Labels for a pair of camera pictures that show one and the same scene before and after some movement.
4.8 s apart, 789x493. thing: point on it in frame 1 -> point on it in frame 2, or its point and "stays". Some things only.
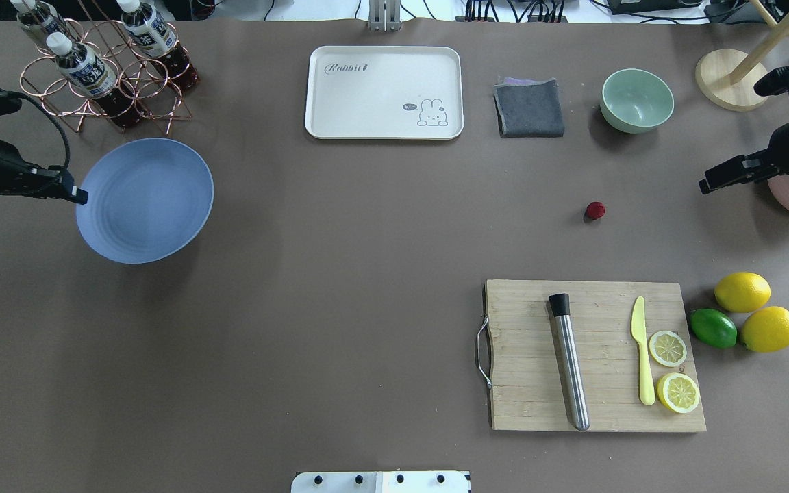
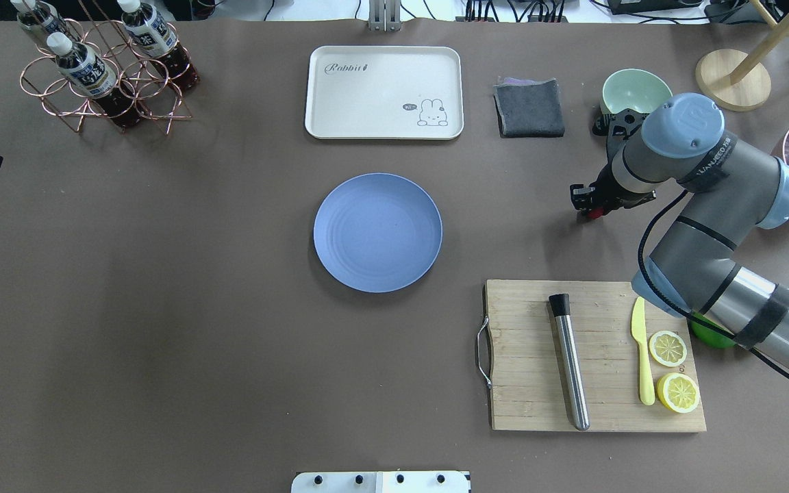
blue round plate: (147, 201) -> (378, 233)
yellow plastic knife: (638, 329) stays
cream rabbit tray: (385, 92) stays
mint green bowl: (633, 100) stays
